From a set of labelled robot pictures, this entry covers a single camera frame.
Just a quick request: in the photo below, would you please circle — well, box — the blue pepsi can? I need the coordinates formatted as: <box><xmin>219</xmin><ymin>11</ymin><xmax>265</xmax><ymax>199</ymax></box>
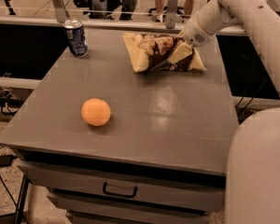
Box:
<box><xmin>63</xmin><ymin>19</ymin><xmax>88</xmax><ymax>57</ymax></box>

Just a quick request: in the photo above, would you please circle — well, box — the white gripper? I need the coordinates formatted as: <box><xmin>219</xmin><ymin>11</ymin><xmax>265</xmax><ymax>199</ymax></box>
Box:
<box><xmin>167</xmin><ymin>13</ymin><xmax>215</xmax><ymax>63</ymax></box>

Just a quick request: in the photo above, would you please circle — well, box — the grey drawer cabinet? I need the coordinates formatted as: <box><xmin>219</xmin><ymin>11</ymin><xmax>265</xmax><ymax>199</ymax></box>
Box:
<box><xmin>0</xmin><ymin>29</ymin><xmax>238</xmax><ymax>224</ymax></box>

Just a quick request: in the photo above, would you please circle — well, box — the brown chip bag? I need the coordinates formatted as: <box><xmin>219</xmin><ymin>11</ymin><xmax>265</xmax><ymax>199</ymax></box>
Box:
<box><xmin>122</xmin><ymin>33</ymin><xmax>206</xmax><ymax>73</ymax></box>

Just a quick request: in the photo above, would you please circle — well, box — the black drawer handle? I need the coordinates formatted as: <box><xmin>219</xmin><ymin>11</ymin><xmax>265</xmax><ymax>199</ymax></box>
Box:
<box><xmin>102</xmin><ymin>182</ymin><xmax>138</xmax><ymax>199</ymax></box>

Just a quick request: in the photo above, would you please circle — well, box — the orange ball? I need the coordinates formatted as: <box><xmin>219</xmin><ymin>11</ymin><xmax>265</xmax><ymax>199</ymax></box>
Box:
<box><xmin>81</xmin><ymin>98</ymin><xmax>111</xmax><ymax>127</ymax></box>

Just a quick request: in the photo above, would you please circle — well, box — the metal railing frame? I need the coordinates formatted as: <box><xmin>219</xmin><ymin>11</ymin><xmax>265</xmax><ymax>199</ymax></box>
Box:
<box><xmin>0</xmin><ymin>0</ymin><xmax>250</xmax><ymax>37</ymax></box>

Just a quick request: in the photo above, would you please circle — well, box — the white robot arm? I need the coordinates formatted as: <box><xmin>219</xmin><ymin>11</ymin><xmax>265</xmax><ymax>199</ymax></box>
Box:
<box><xmin>182</xmin><ymin>0</ymin><xmax>280</xmax><ymax>224</ymax></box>

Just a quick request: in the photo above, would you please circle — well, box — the seated person in jeans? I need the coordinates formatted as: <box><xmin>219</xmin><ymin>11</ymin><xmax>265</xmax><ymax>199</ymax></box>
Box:
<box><xmin>91</xmin><ymin>0</ymin><xmax>137</xmax><ymax>21</ymax></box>

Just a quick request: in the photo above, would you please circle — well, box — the black power adapter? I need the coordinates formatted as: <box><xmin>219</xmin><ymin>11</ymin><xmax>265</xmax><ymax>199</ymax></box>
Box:
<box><xmin>0</xmin><ymin>155</ymin><xmax>14</xmax><ymax>168</ymax></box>

